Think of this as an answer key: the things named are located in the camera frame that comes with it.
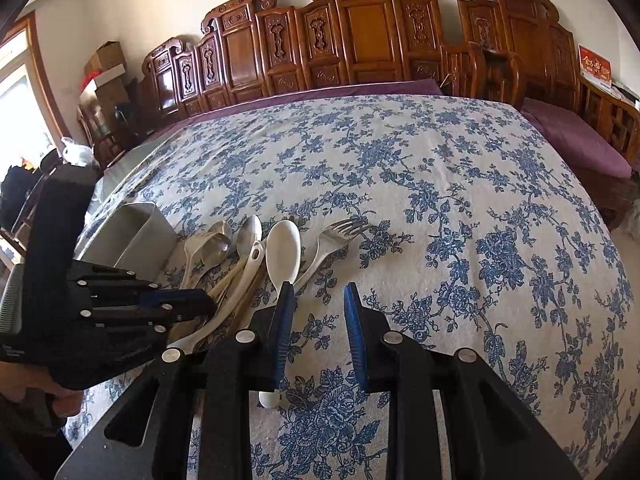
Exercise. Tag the short purple seat cushion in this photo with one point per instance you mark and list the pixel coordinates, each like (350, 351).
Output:
(575, 140)

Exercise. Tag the white plastic bag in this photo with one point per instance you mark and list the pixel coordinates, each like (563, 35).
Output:
(77, 152)

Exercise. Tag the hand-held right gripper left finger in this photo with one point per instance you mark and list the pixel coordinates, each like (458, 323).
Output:
(282, 335)

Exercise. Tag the grey utensil container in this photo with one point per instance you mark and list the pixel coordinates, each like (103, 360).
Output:
(145, 240)

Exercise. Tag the stack of cardboard boxes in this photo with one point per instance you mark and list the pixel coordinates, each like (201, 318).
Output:
(107, 67)

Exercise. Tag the person's left hand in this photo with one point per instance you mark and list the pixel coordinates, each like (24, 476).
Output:
(67, 404)

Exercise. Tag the black bag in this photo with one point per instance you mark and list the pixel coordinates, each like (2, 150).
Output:
(17, 190)

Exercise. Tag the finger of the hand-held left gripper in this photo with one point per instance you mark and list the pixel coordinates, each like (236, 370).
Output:
(130, 332)
(175, 300)

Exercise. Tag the carved wooden armchair sofa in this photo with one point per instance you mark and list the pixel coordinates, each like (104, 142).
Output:
(525, 25)

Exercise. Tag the small cream spoon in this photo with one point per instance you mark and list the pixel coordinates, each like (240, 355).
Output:
(192, 252)

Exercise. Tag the blue floral tablecloth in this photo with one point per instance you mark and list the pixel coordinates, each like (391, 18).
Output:
(400, 185)

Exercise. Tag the window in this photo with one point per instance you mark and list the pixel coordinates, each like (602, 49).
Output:
(20, 100)

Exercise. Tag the wooden chopstick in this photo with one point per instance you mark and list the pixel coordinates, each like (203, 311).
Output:
(245, 301)
(235, 281)

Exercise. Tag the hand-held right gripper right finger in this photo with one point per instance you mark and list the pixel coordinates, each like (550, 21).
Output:
(356, 340)

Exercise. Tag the long carved wooden sofa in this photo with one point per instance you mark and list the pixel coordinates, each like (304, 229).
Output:
(360, 25)

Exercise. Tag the large white spoon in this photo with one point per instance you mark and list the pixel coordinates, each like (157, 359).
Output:
(282, 250)

